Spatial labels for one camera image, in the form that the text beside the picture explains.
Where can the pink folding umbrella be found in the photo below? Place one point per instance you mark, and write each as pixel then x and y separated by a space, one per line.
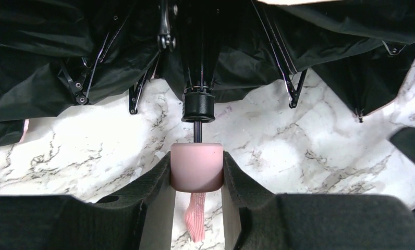
pixel 59 54

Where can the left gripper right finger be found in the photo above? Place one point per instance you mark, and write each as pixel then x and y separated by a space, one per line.
pixel 255 218

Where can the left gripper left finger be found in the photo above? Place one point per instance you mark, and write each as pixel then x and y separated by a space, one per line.
pixel 137 216

